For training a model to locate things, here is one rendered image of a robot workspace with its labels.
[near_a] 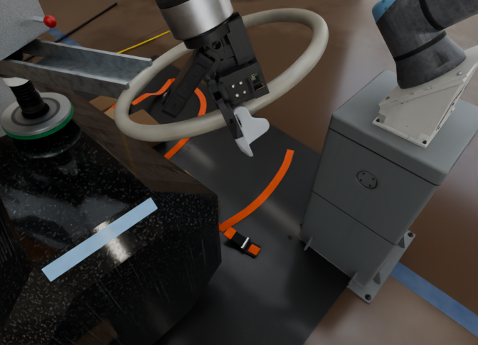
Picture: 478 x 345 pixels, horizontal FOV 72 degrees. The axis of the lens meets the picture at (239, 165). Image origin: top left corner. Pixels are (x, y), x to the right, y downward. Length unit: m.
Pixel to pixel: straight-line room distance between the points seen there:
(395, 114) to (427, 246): 1.05
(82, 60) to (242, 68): 0.66
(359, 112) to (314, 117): 1.32
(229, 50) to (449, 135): 0.91
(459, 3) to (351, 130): 0.44
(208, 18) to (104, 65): 0.60
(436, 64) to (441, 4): 0.16
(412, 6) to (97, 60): 0.87
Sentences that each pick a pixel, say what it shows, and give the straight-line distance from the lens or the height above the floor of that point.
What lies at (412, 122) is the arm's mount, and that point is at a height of 0.91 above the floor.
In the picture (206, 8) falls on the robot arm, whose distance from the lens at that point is 0.45.
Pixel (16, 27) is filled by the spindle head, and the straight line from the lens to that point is 1.09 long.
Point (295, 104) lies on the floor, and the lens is 2.62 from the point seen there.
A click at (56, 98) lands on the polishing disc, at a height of 0.88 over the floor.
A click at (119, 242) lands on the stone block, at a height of 0.77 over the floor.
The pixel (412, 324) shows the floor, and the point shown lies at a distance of 1.82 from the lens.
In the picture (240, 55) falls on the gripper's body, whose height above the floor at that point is 1.33.
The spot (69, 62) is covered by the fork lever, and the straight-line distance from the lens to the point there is 1.09.
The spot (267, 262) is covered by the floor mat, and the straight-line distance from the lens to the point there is 1.74.
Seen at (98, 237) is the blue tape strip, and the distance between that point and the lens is 0.96.
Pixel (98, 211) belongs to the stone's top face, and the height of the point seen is 0.82.
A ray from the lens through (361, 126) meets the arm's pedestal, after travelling 1.17.
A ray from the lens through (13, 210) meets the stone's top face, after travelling 1.10.
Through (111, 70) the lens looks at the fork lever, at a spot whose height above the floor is 1.08.
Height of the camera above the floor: 1.57
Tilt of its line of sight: 48 degrees down
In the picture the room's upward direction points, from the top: straight up
